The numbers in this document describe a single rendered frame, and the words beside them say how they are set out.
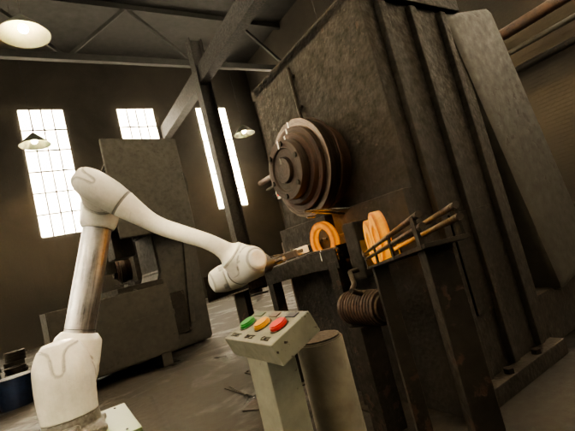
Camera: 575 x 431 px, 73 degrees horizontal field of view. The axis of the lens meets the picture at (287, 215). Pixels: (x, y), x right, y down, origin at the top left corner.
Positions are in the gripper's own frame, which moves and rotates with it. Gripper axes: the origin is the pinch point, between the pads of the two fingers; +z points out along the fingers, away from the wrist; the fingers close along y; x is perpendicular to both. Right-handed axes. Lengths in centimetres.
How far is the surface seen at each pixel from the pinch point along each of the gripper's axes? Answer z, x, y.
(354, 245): 17.1, -4.5, 13.7
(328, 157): 20.8, 34.0, 11.4
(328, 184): 19.9, 23.4, 6.9
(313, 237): 20.3, 3.0, -16.9
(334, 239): 20.9, -0.4, -2.3
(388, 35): 48, 73, 39
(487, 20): 133, 84, 38
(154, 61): 253, 514, -758
